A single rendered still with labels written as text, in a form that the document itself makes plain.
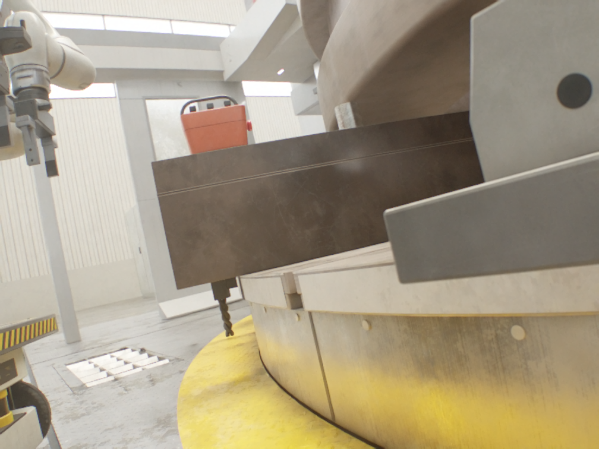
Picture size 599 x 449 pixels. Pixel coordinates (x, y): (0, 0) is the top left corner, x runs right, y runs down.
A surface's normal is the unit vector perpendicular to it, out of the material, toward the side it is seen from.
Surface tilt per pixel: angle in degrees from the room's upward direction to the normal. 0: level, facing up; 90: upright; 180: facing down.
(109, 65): 90
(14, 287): 90
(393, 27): 90
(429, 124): 90
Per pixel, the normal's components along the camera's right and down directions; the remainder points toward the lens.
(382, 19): -0.93, 0.19
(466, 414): -0.85, 0.17
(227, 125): 0.22, 0.03
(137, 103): 0.55, -0.16
